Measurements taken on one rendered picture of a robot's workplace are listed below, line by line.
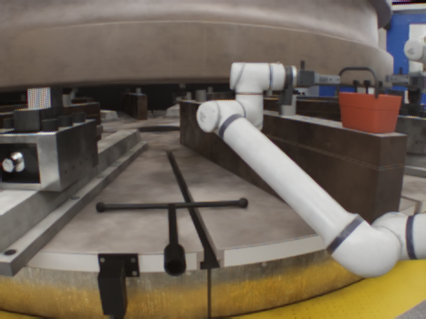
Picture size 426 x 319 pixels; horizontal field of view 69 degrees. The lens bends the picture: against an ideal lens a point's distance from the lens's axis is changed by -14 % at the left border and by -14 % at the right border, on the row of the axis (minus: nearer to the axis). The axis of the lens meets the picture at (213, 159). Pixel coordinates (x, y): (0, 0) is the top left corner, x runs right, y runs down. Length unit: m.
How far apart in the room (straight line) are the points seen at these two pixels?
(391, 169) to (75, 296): 1.16
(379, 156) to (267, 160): 0.40
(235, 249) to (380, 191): 0.51
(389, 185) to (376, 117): 0.23
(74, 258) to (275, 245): 0.67
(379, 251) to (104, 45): 1.32
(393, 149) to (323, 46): 0.93
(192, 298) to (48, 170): 0.68
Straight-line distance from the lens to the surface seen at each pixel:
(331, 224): 0.83
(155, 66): 1.56
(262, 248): 1.20
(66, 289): 1.31
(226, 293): 1.28
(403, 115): 2.29
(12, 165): 1.40
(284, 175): 0.87
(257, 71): 1.09
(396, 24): 6.86
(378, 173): 1.14
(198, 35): 1.60
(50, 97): 1.50
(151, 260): 1.15
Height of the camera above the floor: 0.83
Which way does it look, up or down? 12 degrees down
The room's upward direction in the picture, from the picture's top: straight up
